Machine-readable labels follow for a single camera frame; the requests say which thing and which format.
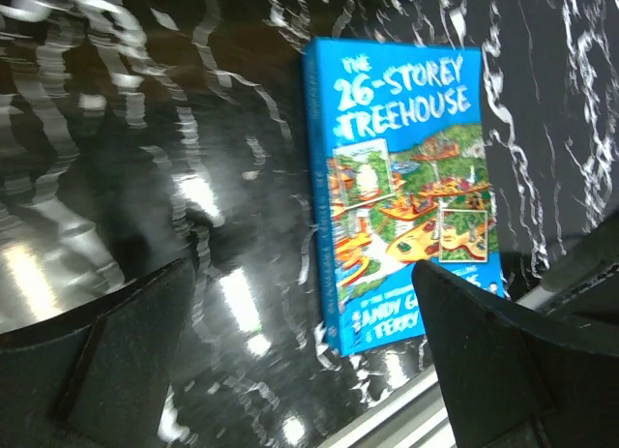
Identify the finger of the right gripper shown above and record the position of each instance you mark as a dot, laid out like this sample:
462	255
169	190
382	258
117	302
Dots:
595	252

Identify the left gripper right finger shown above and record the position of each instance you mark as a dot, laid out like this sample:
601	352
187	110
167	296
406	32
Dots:
513	377

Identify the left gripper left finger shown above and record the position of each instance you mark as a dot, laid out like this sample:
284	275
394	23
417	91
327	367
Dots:
98	375

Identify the light blue treehouse book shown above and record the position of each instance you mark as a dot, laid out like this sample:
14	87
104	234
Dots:
399	175

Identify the black marble pattern mat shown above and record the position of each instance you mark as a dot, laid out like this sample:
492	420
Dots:
208	155

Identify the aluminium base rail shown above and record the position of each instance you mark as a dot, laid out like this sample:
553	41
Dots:
413	411

